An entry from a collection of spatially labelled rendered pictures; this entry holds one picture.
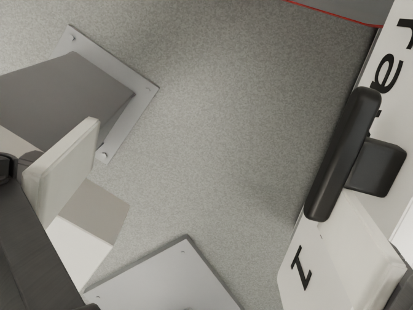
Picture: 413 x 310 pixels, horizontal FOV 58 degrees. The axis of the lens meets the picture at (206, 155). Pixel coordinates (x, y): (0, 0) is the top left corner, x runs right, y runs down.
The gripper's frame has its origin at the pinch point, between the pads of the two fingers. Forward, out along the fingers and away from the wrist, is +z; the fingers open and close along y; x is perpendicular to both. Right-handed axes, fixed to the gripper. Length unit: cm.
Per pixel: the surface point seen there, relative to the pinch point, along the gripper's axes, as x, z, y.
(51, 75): -15, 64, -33
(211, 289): -82, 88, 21
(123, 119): -29, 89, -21
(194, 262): -72, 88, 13
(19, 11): -7, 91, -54
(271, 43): 3, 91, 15
